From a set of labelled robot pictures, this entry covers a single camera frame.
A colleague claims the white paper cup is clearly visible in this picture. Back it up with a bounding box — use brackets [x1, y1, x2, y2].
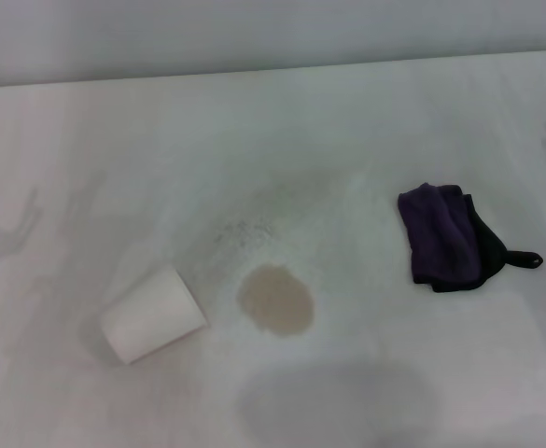
[98, 264, 209, 367]

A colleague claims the purple and black rag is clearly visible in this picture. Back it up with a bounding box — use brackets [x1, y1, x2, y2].
[397, 182, 544, 294]

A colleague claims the brown water stain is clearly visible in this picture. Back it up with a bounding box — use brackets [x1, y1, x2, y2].
[236, 263, 315, 340]

